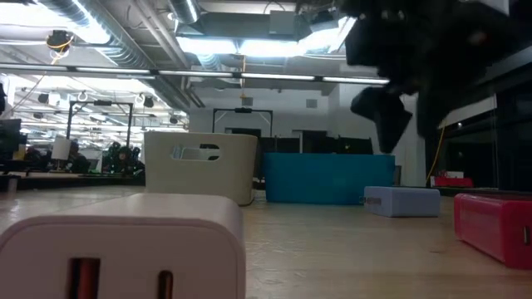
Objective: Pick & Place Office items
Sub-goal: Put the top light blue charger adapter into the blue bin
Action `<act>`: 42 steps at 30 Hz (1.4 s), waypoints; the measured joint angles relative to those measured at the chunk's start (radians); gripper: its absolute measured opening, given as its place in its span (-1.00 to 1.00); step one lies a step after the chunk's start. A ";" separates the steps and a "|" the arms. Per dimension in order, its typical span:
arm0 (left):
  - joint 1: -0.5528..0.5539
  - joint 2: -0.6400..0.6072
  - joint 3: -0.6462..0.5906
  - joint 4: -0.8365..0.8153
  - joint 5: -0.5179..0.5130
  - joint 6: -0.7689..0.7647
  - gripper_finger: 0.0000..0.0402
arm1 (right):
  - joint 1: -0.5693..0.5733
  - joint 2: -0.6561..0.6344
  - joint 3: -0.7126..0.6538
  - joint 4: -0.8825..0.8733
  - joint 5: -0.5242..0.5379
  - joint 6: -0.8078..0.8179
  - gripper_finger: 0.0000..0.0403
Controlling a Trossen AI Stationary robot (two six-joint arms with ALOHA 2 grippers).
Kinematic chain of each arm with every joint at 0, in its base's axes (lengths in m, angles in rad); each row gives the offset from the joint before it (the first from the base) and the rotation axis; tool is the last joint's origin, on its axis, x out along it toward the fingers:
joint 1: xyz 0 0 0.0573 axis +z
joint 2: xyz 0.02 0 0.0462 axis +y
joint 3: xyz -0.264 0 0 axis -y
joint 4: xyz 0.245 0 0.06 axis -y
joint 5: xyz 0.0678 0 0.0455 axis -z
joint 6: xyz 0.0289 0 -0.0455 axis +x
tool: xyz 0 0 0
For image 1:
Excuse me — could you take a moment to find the white plastic bin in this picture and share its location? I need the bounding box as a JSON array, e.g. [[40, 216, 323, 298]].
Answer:
[[143, 131, 259, 207]]

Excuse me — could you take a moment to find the black monitor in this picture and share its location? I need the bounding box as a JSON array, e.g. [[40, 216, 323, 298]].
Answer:
[[0, 118, 22, 165]]

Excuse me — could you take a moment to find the red wall charger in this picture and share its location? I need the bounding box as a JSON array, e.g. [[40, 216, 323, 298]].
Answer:
[[453, 192, 532, 272]]

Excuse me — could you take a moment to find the person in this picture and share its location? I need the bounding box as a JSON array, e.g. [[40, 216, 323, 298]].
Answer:
[[68, 140, 91, 174]]

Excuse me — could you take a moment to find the red box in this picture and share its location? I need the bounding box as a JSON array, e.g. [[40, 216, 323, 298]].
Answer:
[[431, 176, 475, 189]]

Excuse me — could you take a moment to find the row of black monitors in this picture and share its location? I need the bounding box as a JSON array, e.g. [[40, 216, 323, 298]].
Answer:
[[257, 133, 374, 155]]

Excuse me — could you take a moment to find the background wooden table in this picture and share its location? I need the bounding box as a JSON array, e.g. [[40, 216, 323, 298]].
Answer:
[[0, 171, 146, 193]]

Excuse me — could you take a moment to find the pale blue wall charger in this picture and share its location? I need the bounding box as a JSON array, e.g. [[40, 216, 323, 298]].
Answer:
[[358, 185, 442, 218]]

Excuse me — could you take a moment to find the black yellow cable reel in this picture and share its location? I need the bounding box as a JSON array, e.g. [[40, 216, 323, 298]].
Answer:
[[45, 29, 76, 54]]

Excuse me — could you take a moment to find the pink wall charger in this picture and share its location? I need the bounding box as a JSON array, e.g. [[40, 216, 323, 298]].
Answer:
[[0, 193, 247, 299]]

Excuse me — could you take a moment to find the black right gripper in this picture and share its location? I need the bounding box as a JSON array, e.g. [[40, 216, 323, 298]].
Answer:
[[343, 0, 500, 154]]

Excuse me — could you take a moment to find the teal plastic bin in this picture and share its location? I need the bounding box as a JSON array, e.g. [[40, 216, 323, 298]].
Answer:
[[262, 152, 397, 206]]

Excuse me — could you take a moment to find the yellow hanging cable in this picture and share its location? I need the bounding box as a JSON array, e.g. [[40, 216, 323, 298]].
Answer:
[[426, 119, 446, 184]]

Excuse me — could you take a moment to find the black gantry frame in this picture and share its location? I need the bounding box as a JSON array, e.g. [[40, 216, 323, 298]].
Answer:
[[66, 100, 135, 147], [212, 107, 274, 139]]

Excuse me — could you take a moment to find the long ceiling light strip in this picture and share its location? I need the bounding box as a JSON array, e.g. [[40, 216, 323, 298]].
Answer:
[[0, 61, 391, 86]]

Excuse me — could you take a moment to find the white sign board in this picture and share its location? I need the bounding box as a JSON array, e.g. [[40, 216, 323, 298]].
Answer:
[[50, 136, 72, 161]]

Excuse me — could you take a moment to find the silver air duct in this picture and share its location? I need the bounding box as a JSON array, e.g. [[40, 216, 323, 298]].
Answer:
[[167, 0, 201, 25]]

